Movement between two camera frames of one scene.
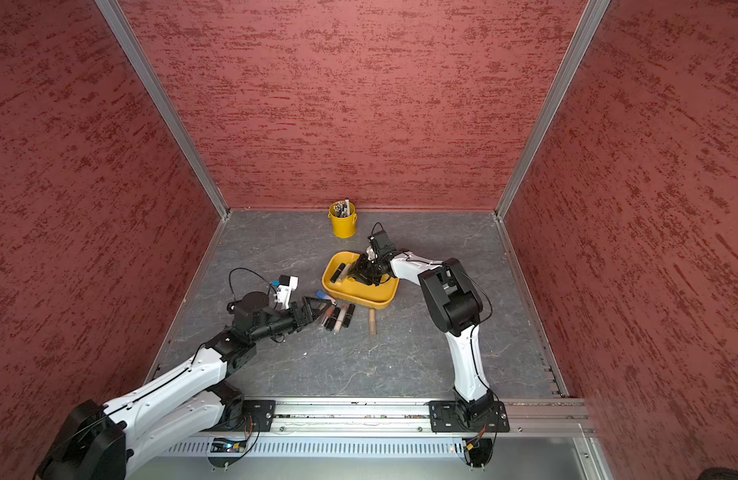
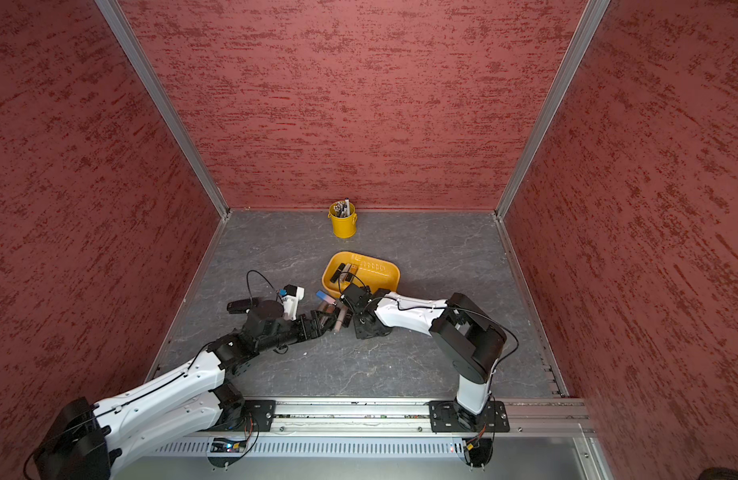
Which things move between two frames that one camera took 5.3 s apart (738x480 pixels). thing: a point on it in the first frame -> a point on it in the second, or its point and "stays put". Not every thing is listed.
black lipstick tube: [337, 273] stays put
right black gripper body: [377, 270] -> [366, 331]
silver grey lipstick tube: [344, 273] stays put
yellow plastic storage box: [356, 294] stays put
